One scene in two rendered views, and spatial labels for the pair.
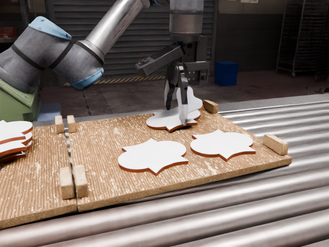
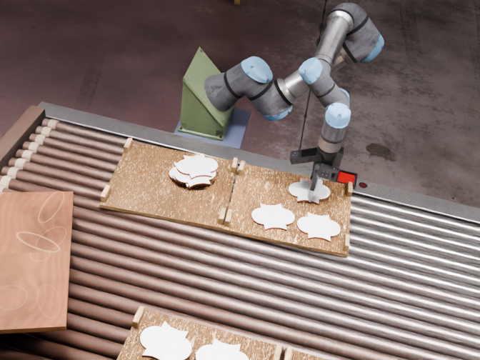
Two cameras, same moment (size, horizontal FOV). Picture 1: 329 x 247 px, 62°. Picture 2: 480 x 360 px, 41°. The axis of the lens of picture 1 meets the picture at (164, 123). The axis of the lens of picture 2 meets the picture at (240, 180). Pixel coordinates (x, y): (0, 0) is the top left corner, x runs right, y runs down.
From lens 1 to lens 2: 1.64 m
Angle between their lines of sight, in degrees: 28
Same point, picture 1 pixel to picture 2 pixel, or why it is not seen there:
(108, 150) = (252, 201)
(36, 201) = (207, 218)
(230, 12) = not seen: outside the picture
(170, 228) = (254, 257)
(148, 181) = (258, 231)
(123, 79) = not seen: outside the picture
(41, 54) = (243, 90)
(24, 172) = (206, 198)
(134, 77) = not seen: outside the picture
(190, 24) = (328, 147)
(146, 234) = (243, 254)
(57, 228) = (211, 235)
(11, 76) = (217, 101)
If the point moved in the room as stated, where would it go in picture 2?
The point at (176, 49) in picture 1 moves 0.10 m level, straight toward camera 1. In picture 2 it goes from (316, 156) to (302, 171)
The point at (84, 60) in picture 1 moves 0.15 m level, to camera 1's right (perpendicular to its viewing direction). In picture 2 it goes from (275, 102) to (311, 116)
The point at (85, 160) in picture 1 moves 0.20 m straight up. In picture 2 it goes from (237, 203) to (245, 157)
